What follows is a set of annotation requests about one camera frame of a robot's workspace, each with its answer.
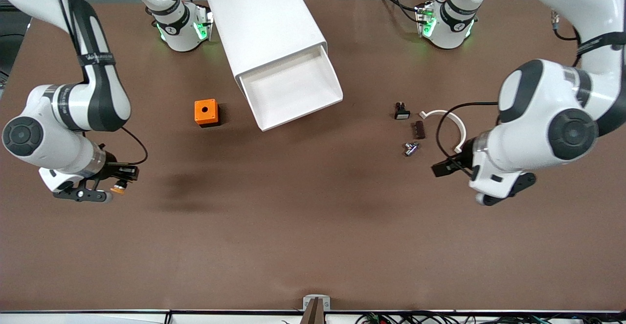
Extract white curved plastic arc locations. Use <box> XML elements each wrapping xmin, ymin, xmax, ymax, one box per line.
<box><xmin>419</xmin><ymin>110</ymin><xmax>467</xmax><ymax>154</ymax></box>

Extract orange box with round hole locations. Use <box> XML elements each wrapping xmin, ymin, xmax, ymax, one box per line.
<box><xmin>194</xmin><ymin>99</ymin><xmax>221</xmax><ymax>128</ymax></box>

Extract brown table cover mat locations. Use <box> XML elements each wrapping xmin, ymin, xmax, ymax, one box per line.
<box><xmin>0</xmin><ymin>0</ymin><xmax>626</xmax><ymax>312</ymax></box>

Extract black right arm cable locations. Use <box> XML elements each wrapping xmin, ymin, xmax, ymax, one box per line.
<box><xmin>117</xmin><ymin>126</ymin><xmax>149</xmax><ymax>168</ymax></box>

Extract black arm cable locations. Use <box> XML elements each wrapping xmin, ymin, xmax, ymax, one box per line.
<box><xmin>117</xmin><ymin>126</ymin><xmax>149</xmax><ymax>168</ymax></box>
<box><xmin>435</xmin><ymin>101</ymin><xmax>499</xmax><ymax>174</ymax></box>

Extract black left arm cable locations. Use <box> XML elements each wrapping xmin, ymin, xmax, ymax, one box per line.
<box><xmin>435</xmin><ymin>101</ymin><xmax>499</xmax><ymax>174</ymax></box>

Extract black cables at arm base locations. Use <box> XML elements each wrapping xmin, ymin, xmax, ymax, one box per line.
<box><xmin>377</xmin><ymin>0</ymin><xmax>422</xmax><ymax>22</ymax></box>

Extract grey bracket with brown post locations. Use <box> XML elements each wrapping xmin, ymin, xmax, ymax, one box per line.
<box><xmin>302</xmin><ymin>295</ymin><xmax>331</xmax><ymax>324</ymax></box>

